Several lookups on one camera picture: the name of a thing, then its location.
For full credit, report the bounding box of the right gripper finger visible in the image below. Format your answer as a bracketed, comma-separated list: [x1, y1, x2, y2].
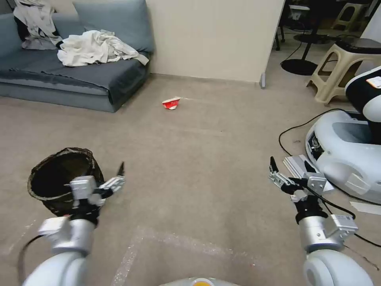
[303, 160, 322, 179]
[267, 156, 292, 189]

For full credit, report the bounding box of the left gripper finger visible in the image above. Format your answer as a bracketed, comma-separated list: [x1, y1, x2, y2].
[98, 162, 126, 197]

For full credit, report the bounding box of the black bagged trash can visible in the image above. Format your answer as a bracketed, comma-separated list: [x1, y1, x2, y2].
[27, 147, 105, 217]

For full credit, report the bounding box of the white paper sheet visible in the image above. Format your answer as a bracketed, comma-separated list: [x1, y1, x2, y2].
[349, 201, 381, 216]

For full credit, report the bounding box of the white and black robot torso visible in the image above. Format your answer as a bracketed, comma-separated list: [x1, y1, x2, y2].
[344, 66, 381, 123]

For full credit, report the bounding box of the crushed red paper cup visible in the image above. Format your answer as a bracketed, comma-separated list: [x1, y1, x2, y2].
[162, 96, 181, 111]

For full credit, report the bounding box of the black round stand base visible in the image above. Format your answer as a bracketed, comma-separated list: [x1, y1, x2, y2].
[281, 39, 319, 75]

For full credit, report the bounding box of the blue-grey sofa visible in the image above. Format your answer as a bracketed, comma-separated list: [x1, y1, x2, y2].
[0, 0, 155, 114]

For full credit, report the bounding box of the white robot front shell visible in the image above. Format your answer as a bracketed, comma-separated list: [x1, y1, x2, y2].
[160, 276, 230, 286]

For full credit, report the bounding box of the large black round base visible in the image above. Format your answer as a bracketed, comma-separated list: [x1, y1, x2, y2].
[292, 33, 341, 45]

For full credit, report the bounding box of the black device on stool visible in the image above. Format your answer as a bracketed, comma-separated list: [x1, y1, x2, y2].
[335, 37, 381, 55]

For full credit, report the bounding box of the crumpled white cloth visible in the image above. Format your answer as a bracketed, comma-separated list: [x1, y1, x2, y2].
[57, 29, 150, 67]

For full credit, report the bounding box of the small beige plastic stool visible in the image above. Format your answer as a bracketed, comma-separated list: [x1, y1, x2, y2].
[331, 2, 371, 32]

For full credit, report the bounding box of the blue-grey sofa cushion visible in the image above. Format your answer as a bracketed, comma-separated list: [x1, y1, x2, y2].
[72, 0, 155, 55]

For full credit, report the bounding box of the white and black jacket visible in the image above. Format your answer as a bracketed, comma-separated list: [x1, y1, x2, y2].
[13, 0, 65, 50]

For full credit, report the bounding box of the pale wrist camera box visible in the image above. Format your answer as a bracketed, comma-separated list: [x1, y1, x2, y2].
[306, 175, 328, 195]
[69, 176, 98, 201]

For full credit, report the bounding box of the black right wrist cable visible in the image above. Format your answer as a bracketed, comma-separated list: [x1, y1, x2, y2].
[299, 184, 356, 220]

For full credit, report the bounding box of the black floor cable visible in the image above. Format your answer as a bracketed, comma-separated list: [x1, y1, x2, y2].
[278, 109, 330, 157]

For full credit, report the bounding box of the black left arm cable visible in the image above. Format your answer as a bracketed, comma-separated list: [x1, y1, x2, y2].
[17, 234, 45, 284]

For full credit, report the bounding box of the black castor frame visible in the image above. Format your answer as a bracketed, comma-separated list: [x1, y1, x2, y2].
[275, 23, 287, 52]

